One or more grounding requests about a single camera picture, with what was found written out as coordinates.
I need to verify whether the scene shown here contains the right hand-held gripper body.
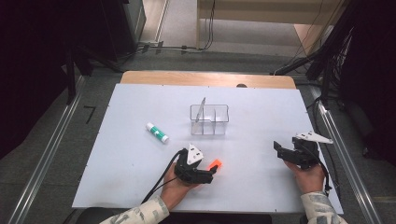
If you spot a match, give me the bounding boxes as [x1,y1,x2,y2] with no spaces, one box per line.
[291,131,333,171]

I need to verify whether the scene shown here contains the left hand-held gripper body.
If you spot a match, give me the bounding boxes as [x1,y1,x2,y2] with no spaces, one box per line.
[173,143,205,186]

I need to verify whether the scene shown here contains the green and white glue stick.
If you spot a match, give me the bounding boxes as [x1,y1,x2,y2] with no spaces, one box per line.
[145,121,170,145]

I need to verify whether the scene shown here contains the clear plastic organizer box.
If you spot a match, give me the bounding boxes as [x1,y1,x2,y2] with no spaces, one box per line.
[189,104,231,136]

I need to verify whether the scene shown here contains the person's left hand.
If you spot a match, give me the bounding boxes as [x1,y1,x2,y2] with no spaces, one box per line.
[160,173,201,211]

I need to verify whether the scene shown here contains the person's right hand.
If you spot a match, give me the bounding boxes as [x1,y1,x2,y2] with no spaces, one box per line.
[284,161,327,196]

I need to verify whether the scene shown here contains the slim grey translucent stick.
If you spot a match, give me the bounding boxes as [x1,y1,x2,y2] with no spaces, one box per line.
[194,96,207,123]

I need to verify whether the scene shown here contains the black metal stand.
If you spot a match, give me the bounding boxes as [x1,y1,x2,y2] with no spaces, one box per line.
[64,46,94,105]
[320,59,332,108]

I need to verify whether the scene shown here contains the dark curtain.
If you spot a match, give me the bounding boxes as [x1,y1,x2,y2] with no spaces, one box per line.
[339,0,396,166]
[0,0,125,160]

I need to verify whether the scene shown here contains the light wooden furniture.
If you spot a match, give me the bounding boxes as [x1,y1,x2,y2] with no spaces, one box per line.
[195,0,347,49]

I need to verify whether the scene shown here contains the dark grey cabinet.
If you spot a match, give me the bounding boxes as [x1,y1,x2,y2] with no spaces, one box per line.
[102,0,148,62]

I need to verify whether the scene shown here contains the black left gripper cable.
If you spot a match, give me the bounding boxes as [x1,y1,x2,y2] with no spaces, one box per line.
[140,148,187,205]

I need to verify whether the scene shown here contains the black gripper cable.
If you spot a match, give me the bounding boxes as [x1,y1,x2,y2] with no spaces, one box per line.
[306,146,333,198]
[140,148,187,205]

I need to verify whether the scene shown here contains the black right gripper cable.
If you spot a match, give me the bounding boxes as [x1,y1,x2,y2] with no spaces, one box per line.
[306,146,333,198]

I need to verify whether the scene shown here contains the aluminium floor rail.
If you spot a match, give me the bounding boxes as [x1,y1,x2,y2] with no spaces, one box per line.
[6,74,87,224]
[307,85,387,224]

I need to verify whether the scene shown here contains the black cable bundle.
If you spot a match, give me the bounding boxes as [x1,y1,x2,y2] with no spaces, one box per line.
[270,0,356,82]

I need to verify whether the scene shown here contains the floor cable with plugs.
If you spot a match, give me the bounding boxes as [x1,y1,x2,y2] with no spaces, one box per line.
[136,40,200,55]

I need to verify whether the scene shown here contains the hanging black cables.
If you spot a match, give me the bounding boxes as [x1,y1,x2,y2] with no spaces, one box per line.
[199,0,218,51]

